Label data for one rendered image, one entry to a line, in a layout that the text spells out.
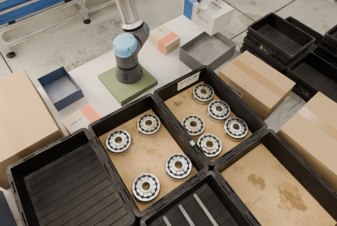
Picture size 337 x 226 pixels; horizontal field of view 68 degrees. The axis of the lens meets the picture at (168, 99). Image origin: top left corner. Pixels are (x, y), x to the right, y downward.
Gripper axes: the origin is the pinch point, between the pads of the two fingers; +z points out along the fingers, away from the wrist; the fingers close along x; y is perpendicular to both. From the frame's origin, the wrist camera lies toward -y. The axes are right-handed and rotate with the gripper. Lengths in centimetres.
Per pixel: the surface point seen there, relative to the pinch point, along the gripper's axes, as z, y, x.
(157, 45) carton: 37.6, -26.0, -8.0
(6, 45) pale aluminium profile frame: 99, -163, -81
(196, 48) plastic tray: 35.5, -8.3, 7.1
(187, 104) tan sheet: 27.8, 21.1, -27.4
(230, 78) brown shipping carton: 24.7, 24.4, -2.5
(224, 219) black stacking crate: 28, 66, -50
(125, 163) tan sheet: 28, 27, -66
